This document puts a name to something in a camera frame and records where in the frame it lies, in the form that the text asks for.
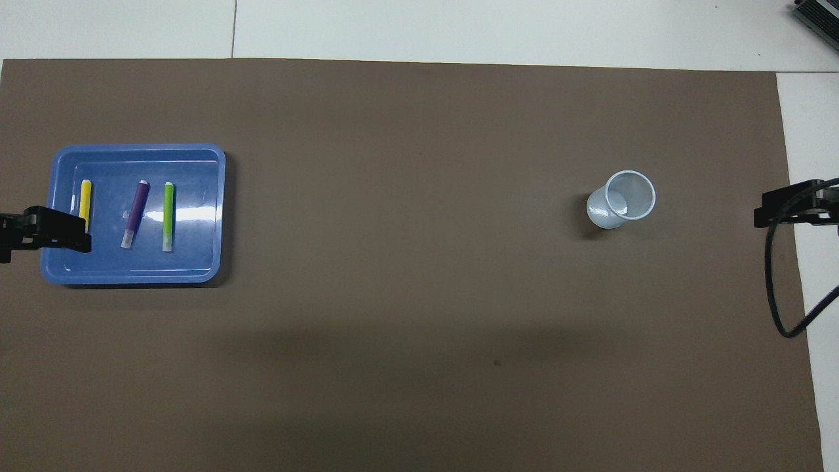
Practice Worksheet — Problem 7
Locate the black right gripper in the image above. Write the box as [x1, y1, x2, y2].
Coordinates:
[754, 180, 839, 229]

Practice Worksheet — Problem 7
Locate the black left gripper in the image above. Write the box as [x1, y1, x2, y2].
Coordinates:
[0, 206, 92, 263]

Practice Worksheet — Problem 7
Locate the purple pen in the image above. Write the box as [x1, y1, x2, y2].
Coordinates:
[121, 180, 150, 250]

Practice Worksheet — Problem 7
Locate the green pen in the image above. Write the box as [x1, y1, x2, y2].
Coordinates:
[163, 182, 175, 252]

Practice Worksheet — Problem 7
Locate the blue plastic tray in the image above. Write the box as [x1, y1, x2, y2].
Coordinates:
[41, 143, 227, 286]

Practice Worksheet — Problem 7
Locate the grey finned device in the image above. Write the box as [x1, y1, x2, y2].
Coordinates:
[792, 0, 839, 52]

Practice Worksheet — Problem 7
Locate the translucent white plastic cup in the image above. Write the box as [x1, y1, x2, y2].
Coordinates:
[586, 170, 657, 230]

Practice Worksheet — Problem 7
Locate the brown table mat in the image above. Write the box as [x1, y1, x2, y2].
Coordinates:
[0, 58, 825, 472]

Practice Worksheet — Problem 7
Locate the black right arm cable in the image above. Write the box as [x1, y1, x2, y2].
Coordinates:
[763, 178, 839, 339]

